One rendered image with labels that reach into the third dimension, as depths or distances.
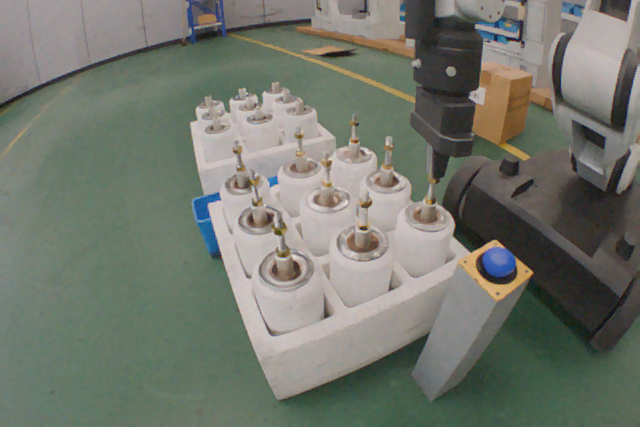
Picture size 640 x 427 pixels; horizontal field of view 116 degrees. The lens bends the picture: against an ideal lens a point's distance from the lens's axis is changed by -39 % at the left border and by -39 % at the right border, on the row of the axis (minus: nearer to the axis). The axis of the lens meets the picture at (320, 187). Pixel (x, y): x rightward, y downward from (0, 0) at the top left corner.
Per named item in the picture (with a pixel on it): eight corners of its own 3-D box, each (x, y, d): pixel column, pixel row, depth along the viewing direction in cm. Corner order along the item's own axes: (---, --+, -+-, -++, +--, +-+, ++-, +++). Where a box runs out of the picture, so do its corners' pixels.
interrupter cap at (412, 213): (451, 209, 52) (452, 206, 52) (446, 238, 46) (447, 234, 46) (409, 200, 55) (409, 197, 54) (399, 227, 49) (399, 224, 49)
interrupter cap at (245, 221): (228, 222, 52) (227, 219, 51) (263, 201, 56) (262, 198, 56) (258, 243, 47) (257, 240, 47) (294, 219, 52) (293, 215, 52)
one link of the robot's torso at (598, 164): (585, 134, 70) (560, 13, 40) (637, 165, 55) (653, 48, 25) (563, 177, 73) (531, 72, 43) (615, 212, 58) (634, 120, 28)
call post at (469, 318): (440, 357, 53) (494, 240, 36) (460, 382, 48) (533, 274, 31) (410, 375, 51) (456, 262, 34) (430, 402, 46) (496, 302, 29)
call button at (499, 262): (494, 253, 35) (499, 240, 34) (516, 273, 32) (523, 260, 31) (473, 266, 33) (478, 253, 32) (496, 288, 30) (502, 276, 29)
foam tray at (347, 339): (363, 217, 91) (365, 160, 81) (453, 318, 61) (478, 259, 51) (225, 261, 78) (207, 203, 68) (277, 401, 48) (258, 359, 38)
